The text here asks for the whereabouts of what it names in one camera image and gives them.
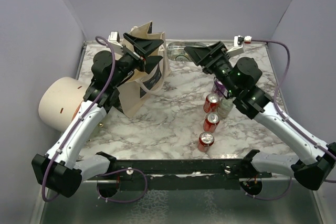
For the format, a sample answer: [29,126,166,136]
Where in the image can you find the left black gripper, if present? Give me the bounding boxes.
[110,34,163,87]

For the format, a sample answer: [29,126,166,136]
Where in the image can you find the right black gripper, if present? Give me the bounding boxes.
[186,40,238,95]

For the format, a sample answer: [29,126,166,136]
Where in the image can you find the clear glass bottle two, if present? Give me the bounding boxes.
[167,41,206,62]

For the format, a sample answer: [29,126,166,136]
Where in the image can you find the beige canvas tote bag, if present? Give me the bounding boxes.
[115,21,171,118]

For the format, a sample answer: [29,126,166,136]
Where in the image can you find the purple fanta can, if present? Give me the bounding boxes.
[212,77,226,98]

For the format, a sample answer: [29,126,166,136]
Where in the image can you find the red cola can four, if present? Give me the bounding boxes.
[203,93,220,113]

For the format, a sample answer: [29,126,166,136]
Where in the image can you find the clear glass bottle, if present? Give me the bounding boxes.
[216,97,234,119]

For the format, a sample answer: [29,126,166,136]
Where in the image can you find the red cola can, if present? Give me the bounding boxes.
[203,112,220,133]

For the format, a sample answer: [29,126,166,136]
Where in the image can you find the red cola can three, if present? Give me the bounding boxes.
[197,132,215,152]

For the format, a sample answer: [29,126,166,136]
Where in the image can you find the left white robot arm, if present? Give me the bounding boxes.
[31,33,164,202]

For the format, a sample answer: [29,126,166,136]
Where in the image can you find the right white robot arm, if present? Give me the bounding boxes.
[185,41,335,190]

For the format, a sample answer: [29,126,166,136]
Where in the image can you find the cream cylindrical container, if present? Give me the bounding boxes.
[38,77,88,132]

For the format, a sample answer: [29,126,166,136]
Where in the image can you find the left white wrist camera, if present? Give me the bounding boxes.
[108,31,123,54]

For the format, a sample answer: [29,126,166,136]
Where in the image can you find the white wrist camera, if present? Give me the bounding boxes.
[108,31,123,54]
[227,35,252,58]

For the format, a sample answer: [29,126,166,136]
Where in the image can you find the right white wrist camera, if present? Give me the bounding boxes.
[227,35,252,58]

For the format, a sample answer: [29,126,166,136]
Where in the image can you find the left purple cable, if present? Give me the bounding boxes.
[41,35,148,204]

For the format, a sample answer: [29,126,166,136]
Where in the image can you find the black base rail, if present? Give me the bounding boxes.
[91,159,271,191]

